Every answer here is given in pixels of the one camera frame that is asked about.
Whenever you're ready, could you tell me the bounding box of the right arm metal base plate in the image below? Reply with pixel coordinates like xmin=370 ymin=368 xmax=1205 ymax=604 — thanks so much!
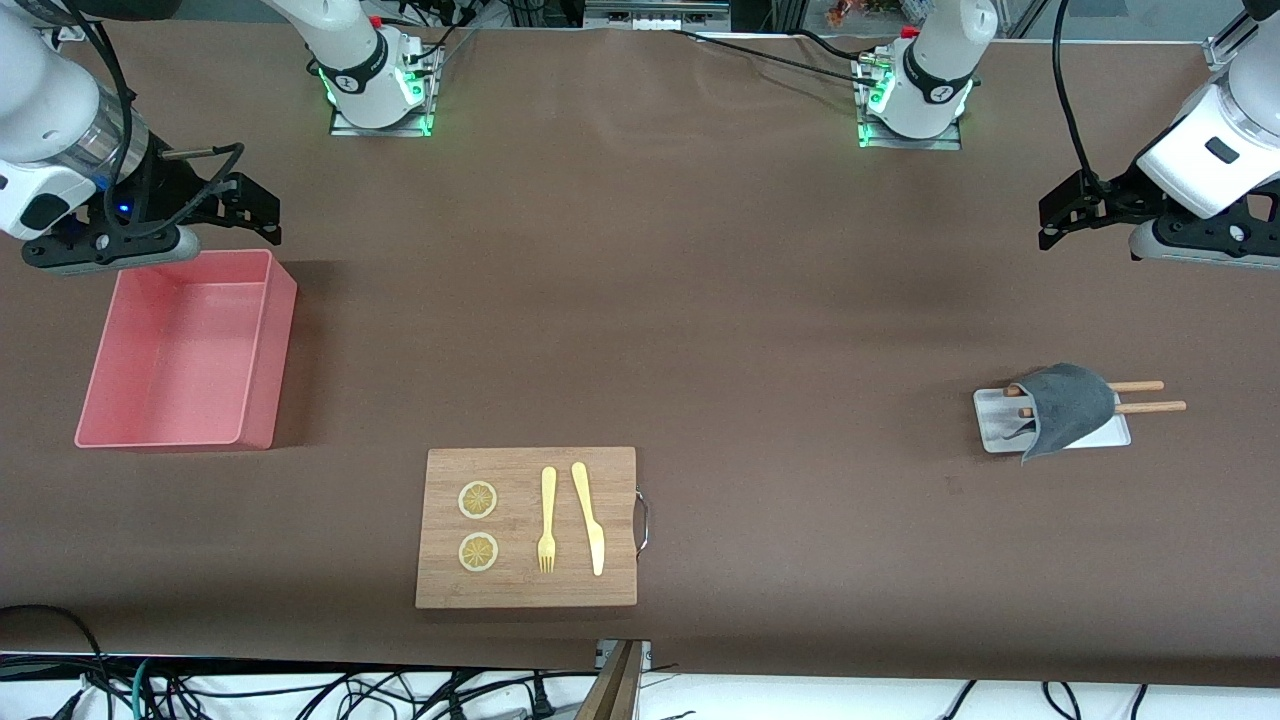
xmin=330 ymin=45 xmax=439 ymax=138

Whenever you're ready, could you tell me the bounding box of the grey cloth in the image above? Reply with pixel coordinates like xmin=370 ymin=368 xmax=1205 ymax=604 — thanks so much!
xmin=1003 ymin=363 xmax=1118 ymax=465

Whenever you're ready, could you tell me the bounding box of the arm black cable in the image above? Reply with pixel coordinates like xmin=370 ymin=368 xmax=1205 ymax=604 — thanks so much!
xmin=1052 ymin=0 xmax=1116 ymax=196
xmin=55 ymin=0 xmax=246 ymax=246

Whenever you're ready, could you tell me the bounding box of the long black table cable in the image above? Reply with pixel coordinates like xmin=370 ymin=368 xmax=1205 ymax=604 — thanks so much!
xmin=668 ymin=28 xmax=886 ymax=86

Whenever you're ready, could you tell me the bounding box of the aluminium frame bar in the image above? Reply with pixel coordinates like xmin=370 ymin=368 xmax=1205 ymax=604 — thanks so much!
xmin=583 ymin=0 xmax=733 ymax=33

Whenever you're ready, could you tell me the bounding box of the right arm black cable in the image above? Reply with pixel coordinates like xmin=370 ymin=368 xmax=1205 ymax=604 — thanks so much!
xmin=55 ymin=0 xmax=246 ymax=246

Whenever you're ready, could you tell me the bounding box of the wooden plank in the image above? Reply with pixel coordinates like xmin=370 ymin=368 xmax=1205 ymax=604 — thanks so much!
xmin=575 ymin=640 xmax=643 ymax=720

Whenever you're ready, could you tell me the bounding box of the pink plastic bin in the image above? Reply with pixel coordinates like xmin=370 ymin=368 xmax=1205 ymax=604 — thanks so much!
xmin=74 ymin=249 xmax=299 ymax=452

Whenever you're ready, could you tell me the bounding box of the thick black looped cable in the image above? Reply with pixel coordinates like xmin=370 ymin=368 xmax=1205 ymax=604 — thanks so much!
xmin=0 ymin=604 xmax=106 ymax=701

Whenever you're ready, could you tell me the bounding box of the small metal bracket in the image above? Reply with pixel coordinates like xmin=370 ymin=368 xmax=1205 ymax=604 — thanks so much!
xmin=594 ymin=639 xmax=653 ymax=673

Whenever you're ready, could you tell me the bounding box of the yellow plastic fork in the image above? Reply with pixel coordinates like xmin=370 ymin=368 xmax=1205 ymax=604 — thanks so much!
xmin=537 ymin=466 xmax=558 ymax=574

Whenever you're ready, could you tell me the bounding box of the yellow plastic knife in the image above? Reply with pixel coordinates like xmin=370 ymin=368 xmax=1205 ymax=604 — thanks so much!
xmin=571 ymin=461 xmax=606 ymax=577

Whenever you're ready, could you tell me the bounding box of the short black table cable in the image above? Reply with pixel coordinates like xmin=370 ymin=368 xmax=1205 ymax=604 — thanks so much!
xmin=785 ymin=28 xmax=873 ymax=63

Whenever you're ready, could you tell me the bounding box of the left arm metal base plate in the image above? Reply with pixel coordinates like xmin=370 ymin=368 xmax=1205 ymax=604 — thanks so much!
xmin=858 ymin=55 xmax=963 ymax=151

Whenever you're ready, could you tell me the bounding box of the wooden cutting board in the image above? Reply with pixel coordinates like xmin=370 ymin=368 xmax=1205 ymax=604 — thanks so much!
xmin=415 ymin=446 xmax=651 ymax=610

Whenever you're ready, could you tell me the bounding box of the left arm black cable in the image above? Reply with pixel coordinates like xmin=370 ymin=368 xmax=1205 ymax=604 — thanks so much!
xmin=1052 ymin=0 xmax=1116 ymax=196

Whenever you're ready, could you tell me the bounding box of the white rack base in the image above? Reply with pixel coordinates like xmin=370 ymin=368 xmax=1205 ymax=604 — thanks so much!
xmin=974 ymin=385 xmax=1132 ymax=454

